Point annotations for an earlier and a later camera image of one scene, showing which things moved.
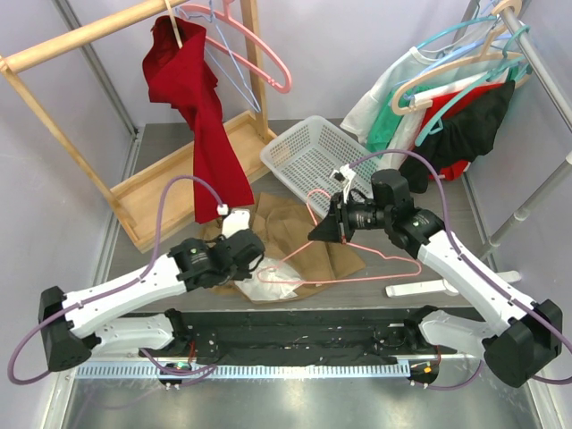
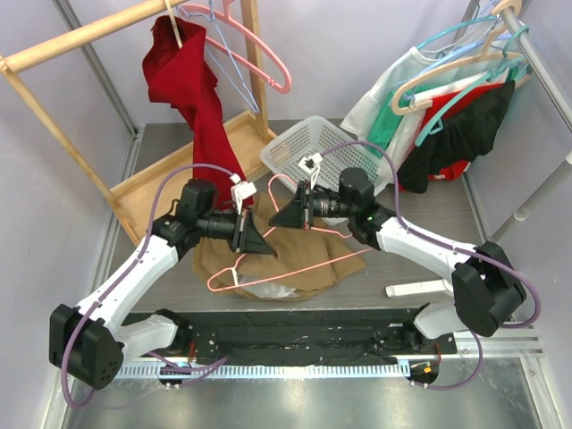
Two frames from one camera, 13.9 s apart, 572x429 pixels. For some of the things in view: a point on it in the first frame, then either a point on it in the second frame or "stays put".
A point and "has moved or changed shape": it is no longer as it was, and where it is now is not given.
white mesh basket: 302,160 stays put
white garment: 414,74 stays put
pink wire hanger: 259,272 to 263,239
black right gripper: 329,229 to 296,214
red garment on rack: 441,106 stays put
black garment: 466,135 stays put
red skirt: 181,77 stays put
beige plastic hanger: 174,25 stays put
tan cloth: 284,226 has moved or changed shape
